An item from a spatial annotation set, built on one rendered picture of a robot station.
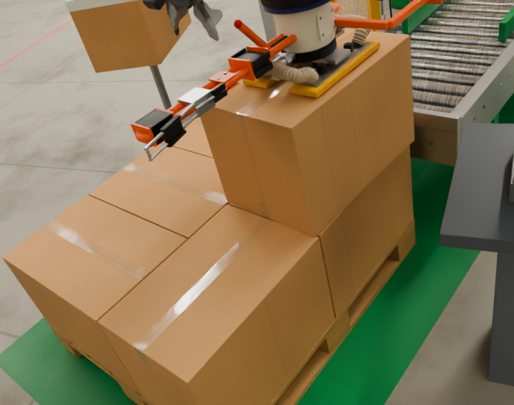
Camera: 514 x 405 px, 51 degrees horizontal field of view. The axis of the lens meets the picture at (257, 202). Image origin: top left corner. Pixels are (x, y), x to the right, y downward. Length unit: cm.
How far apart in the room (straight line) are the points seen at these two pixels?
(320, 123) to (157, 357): 78
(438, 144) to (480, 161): 56
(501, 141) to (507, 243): 40
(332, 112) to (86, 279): 95
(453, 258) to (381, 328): 46
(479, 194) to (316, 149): 45
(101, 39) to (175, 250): 158
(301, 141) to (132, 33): 168
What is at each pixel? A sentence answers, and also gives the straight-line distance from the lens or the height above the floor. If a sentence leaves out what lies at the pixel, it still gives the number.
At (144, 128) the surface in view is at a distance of 130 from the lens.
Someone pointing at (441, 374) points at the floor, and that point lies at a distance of 200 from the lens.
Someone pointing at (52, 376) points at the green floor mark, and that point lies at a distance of 242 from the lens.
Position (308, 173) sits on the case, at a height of 77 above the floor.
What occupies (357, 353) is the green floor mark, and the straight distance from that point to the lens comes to 205.
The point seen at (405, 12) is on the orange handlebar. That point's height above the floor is 109.
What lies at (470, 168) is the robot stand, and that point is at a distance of 155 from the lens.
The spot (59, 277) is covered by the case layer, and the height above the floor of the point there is 54.
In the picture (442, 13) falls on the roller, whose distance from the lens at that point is 310.
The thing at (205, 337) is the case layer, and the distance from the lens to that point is 150.
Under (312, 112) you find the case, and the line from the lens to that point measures 150.
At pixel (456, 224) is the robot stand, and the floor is 75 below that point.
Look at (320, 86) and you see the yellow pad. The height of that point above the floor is 97.
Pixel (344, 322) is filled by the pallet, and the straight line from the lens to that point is 204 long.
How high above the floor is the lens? 166
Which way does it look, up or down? 37 degrees down
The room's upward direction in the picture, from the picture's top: 16 degrees counter-clockwise
